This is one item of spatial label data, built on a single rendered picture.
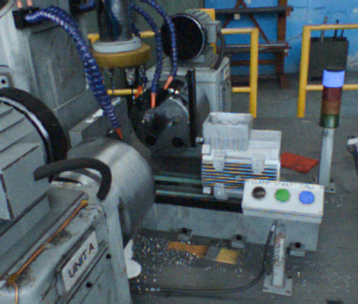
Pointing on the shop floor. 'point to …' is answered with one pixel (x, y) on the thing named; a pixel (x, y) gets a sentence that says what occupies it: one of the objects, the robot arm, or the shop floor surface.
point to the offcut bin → (326, 53)
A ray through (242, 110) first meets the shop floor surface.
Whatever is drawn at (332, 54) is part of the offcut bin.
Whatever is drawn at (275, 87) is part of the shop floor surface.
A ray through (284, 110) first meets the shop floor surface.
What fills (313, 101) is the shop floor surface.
